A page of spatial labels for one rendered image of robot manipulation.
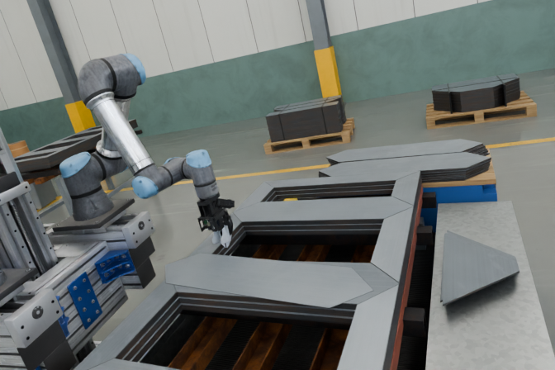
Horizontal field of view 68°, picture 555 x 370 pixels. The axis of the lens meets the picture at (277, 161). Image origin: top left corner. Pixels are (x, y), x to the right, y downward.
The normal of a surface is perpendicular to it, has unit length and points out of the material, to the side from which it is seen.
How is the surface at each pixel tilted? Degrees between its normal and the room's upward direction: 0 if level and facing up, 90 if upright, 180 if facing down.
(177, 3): 90
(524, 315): 0
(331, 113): 90
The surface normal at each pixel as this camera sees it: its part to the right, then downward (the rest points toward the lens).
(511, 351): -0.22, -0.93
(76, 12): -0.28, 0.34
